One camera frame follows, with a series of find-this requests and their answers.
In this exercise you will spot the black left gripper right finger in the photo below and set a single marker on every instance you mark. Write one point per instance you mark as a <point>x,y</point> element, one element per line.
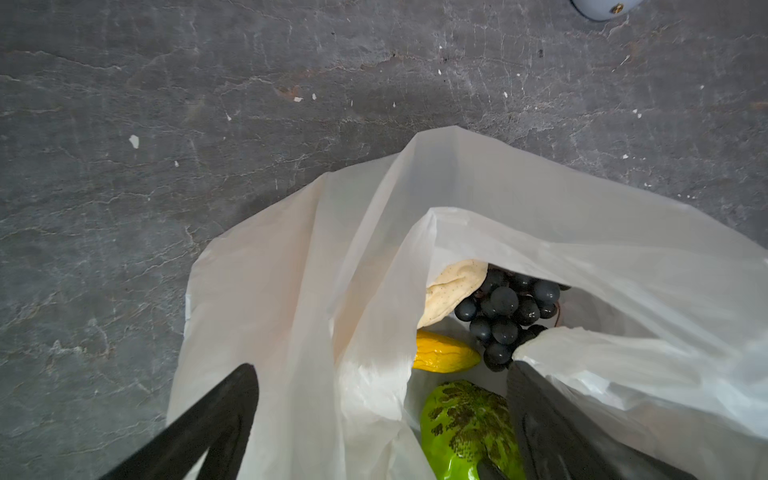
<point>556,440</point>

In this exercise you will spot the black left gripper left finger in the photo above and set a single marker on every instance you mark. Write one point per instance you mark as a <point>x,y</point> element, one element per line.
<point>215,429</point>

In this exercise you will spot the green fake fruit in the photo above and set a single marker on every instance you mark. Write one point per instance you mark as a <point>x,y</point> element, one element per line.
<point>462,424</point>

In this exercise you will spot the yellow fake fruit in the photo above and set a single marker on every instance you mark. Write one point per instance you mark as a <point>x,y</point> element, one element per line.
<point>438,353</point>

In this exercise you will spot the white plastic bag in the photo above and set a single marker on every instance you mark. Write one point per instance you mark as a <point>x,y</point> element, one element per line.
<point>662,338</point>

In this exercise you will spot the dark purple fake grapes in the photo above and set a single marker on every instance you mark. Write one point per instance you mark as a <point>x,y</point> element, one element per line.
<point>505,310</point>

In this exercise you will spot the beige fake fruit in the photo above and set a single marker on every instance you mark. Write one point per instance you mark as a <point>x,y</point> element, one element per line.
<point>455,283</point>

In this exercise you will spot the light blue alarm clock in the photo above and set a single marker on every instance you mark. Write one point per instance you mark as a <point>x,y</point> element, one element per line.
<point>604,10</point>

